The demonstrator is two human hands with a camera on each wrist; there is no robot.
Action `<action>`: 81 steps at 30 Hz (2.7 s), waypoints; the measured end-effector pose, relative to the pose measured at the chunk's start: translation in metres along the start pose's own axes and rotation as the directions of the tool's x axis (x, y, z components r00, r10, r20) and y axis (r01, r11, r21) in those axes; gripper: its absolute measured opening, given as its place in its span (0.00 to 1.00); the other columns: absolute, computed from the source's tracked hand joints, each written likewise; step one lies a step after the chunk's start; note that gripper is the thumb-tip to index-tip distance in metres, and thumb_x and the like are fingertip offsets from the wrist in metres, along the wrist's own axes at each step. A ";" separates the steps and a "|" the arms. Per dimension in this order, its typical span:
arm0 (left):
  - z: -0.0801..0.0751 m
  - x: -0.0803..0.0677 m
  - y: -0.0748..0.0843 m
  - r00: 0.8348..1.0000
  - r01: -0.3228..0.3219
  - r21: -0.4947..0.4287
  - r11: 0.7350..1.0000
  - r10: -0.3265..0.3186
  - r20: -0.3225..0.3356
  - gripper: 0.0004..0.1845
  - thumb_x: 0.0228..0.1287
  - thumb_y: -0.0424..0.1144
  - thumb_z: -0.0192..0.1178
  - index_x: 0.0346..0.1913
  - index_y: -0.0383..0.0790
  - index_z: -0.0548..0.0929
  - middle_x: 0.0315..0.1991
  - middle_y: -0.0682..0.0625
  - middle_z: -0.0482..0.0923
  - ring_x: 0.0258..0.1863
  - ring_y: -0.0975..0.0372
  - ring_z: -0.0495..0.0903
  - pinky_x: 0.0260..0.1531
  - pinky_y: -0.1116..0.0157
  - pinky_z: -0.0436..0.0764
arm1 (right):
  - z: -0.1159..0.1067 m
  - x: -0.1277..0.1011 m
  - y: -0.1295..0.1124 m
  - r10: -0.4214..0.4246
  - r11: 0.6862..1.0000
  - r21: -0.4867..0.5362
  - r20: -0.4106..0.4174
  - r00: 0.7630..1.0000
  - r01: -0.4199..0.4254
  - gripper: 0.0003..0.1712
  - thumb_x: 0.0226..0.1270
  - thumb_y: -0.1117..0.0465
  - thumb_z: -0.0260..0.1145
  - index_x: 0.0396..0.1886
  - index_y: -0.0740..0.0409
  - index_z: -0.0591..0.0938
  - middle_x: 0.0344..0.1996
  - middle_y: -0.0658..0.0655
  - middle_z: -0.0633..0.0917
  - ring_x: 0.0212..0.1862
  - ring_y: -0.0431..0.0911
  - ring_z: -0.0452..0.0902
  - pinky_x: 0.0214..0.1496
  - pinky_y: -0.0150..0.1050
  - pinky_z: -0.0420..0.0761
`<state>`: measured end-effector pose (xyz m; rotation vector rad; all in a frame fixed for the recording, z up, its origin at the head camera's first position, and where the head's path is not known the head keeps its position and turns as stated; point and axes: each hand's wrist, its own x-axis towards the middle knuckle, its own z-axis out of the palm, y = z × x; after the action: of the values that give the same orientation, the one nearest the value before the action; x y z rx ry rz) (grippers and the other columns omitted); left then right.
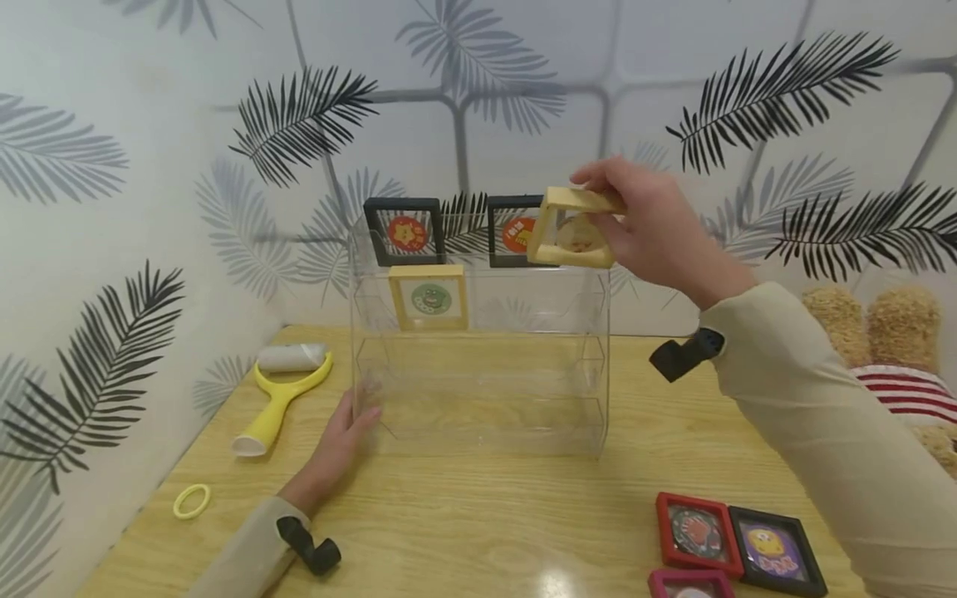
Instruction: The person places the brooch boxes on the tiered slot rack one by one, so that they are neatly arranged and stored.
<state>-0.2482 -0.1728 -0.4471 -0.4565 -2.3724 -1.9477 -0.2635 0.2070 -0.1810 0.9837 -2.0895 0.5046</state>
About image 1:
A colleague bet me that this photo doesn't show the wooden frame with beige badge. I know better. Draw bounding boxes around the wooden frame with beige badge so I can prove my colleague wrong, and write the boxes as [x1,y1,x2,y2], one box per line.
[526,186,628,270]

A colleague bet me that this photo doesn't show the yellow ring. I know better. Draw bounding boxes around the yellow ring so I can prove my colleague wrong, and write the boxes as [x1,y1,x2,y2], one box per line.
[172,483,213,522]

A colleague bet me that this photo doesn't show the clear acrylic display shelf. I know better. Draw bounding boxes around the clear acrylic display shelf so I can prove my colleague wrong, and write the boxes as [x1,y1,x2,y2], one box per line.
[348,208,612,459]

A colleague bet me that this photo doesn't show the red frame with dark badge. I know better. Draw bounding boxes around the red frame with dark badge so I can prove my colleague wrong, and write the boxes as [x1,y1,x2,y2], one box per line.
[655,492,746,581]

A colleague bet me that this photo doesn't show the wooden frame with green badge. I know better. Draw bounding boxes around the wooden frame with green badge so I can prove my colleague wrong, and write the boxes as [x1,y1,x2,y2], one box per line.
[387,263,471,332]

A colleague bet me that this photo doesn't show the person's left forearm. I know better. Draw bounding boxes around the person's left forearm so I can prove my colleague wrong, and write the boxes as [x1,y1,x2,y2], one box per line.
[185,496,312,598]

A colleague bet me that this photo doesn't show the yellow lint roller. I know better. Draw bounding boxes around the yellow lint roller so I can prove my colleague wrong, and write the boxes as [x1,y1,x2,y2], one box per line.
[231,342,336,458]

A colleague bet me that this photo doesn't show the black frame with red badge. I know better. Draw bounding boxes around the black frame with red badge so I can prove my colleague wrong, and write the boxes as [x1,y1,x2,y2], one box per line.
[486,194,559,269]

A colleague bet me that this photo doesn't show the black frame with purple badge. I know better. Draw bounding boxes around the black frame with purple badge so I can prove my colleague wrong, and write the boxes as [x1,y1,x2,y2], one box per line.
[728,505,830,598]

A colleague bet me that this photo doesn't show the person's right hand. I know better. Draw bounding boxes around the person's right hand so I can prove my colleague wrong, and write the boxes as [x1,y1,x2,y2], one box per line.
[569,155,758,311]

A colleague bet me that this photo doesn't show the person's left hand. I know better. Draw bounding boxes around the person's left hand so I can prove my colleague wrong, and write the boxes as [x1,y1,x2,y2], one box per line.
[280,385,384,517]

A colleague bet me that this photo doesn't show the black wrist band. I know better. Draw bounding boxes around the black wrist band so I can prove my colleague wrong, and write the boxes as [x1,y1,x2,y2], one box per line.
[648,327,727,384]
[276,516,343,576]

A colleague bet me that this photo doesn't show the brown plush toy striped shirt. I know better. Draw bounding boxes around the brown plush toy striped shirt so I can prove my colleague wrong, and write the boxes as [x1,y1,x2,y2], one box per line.
[800,286,957,480]

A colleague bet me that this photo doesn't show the person's right forearm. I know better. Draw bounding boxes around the person's right forearm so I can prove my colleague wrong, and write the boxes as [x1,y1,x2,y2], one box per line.
[698,282,957,598]

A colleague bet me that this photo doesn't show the black frame with orange badge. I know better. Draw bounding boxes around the black frame with orange badge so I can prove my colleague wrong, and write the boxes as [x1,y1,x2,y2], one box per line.
[363,197,448,267]

